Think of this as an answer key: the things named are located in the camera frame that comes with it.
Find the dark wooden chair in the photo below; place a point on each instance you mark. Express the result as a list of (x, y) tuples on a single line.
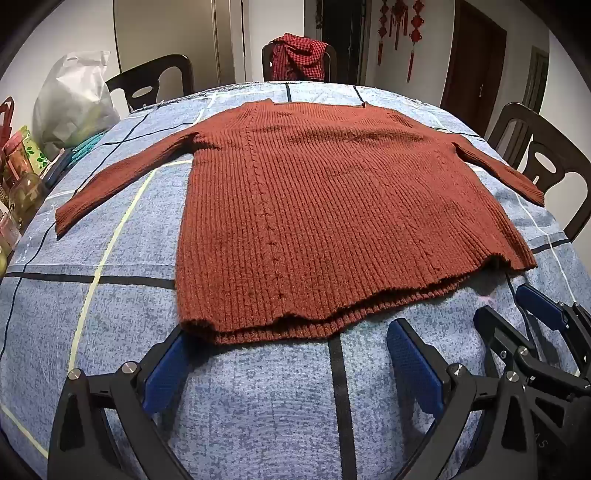
[(517, 124), (152, 74), (267, 60)]

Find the teal mesh mat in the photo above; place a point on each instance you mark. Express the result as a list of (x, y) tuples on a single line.
[(85, 146)]

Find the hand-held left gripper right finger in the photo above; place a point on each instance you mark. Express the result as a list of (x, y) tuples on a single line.
[(413, 367)]

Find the pink box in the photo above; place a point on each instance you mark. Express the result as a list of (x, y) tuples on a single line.
[(8, 235)]

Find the glass jar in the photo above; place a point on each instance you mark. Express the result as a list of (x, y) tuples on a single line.
[(28, 196)]

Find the rust brown knit sweater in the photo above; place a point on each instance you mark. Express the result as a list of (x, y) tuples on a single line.
[(323, 207)]

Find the blue plaid tablecloth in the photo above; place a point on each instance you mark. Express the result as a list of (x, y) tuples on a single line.
[(258, 406)]

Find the brown wooden door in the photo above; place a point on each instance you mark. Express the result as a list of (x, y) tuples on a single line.
[(471, 60)]

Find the white plastic bag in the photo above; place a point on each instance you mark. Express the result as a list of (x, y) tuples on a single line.
[(74, 101)]

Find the red knot wall ornament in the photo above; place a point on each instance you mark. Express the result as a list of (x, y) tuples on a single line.
[(383, 32), (398, 14)]

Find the grey grille door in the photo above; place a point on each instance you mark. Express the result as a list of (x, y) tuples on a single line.
[(535, 83)]

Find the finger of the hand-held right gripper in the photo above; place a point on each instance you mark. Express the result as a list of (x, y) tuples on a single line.
[(538, 303), (496, 330)]

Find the red paper bag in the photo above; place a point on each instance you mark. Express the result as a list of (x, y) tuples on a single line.
[(5, 122)]

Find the long-tasselled red knot ornament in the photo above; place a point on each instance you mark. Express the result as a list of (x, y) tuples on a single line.
[(417, 21)]

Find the red checked cloth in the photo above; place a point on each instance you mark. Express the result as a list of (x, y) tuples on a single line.
[(295, 57)]

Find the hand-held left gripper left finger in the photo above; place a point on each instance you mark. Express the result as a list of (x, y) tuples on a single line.
[(159, 383)]

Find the floral printed box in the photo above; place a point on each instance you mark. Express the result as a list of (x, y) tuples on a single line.
[(23, 157)]

